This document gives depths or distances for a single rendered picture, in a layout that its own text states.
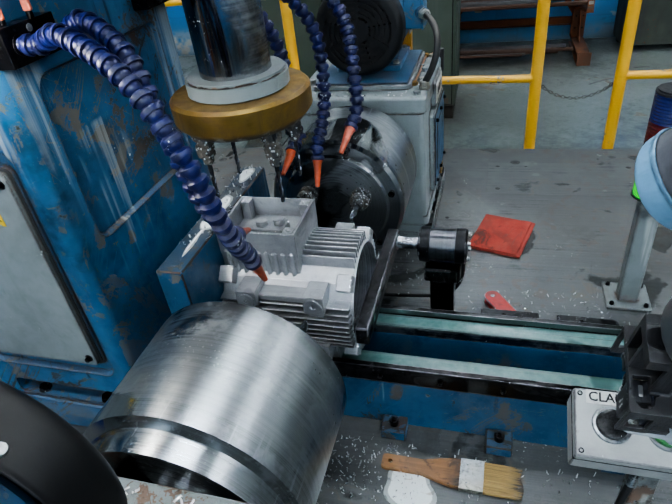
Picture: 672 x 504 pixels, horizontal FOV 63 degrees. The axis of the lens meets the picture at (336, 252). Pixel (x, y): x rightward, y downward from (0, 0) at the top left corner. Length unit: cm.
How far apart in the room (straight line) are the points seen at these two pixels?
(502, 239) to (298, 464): 88
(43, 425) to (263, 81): 47
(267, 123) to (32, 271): 38
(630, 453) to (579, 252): 75
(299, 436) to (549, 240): 92
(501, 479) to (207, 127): 63
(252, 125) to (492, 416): 55
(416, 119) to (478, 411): 59
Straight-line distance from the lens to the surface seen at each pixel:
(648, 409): 48
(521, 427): 91
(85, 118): 79
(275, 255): 79
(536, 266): 127
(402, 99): 115
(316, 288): 77
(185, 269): 74
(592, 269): 128
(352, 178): 99
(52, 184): 74
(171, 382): 56
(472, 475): 89
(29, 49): 67
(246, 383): 56
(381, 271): 86
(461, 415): 91
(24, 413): 33
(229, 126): 66
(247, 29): 69
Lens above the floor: 155
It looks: 35 degrees down
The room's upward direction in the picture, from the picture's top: 7 degrees counter-clockwise
